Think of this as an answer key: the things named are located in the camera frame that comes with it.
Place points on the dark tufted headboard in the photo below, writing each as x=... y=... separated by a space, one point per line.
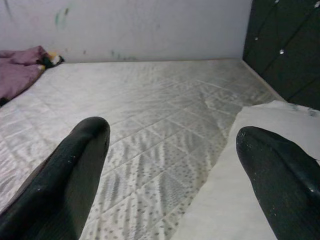
x=282 y=37

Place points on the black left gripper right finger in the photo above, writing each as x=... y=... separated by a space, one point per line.
x=282 y=187

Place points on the pink cartoon print blanket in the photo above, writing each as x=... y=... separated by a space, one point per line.
x=15 y=72

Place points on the white printed pillow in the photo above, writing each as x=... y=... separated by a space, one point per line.
x=225 y=200

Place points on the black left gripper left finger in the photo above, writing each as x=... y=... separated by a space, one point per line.
x=57 y=187

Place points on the white quilted mattress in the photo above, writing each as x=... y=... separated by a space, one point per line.
x=150 y=100

